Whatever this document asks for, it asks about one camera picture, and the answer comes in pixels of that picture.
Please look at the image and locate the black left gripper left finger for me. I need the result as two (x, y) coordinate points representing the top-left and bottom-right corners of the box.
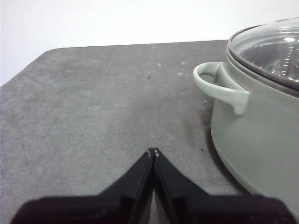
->
(10, 148), (155, 224)

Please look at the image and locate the glass lid with green knob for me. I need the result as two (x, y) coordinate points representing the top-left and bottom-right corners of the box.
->
(226, 18), (299, 84)

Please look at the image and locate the pale green electric steamer pot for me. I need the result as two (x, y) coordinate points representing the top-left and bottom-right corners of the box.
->
(192, 35), (299, 196)

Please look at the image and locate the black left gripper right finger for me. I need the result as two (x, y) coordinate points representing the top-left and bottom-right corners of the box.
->
(154, 147), (296, 224)

